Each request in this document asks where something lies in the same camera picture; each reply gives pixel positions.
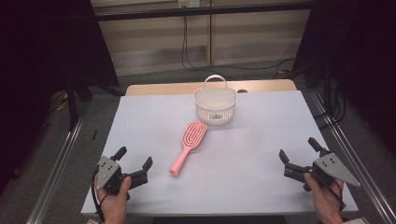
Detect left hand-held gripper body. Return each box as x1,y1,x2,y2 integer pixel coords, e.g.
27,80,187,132
95,155,132,197

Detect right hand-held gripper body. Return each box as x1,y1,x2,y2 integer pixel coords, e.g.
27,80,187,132
303,148,362,192

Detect pink hairbrush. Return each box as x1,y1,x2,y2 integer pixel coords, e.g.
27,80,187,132
169,121,208,177

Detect white plastic basket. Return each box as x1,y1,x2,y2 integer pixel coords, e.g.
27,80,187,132
193,74,238,127

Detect person's left hand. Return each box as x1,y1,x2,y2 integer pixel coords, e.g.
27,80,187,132
94,175,133,220

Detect person's right hand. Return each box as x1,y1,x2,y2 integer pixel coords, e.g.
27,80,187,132
304,173,346,220

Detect white table board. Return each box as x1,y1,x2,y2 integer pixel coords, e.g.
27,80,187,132
80,90,359,217

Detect black metal stand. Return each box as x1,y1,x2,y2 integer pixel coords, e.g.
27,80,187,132
65,74,94,132

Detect black curtain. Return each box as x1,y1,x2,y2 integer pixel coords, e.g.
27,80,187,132
0,0,120,194
292,0,396,153

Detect black horizontal bar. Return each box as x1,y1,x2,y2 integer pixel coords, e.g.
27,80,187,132
92,2,316,22

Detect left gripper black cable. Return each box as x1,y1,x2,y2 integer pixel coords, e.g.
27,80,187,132
91,169,106,224

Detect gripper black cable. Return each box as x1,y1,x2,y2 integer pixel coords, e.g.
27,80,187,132
323,178,347,211
91,169,106,224

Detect aluminium floor rail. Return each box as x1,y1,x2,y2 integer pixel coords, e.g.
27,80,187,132
26,92,92,224
309,90,396,224

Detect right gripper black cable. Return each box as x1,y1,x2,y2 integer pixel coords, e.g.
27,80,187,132
323,178,347,211

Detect black floor cables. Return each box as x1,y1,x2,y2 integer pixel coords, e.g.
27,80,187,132
314,82,347,129

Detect black power cable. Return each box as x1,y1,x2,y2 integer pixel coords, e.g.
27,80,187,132
180,16,206,72

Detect white wall socket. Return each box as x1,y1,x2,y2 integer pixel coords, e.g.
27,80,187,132
177,0,201,8

